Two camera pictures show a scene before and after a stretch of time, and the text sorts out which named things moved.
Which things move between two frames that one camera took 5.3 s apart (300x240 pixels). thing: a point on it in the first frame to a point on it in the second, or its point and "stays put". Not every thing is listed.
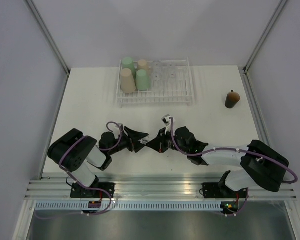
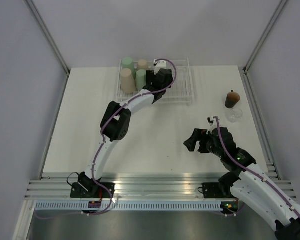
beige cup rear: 142,64 stays put
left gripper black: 137,136 to 151,76
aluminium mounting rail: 146,186 stays put
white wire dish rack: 170,82 stays put
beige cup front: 127,82 stays put
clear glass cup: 144,140 to 235,115
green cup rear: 127,62 stays put
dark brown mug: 233,98 stays put
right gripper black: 158,144 to 198,134
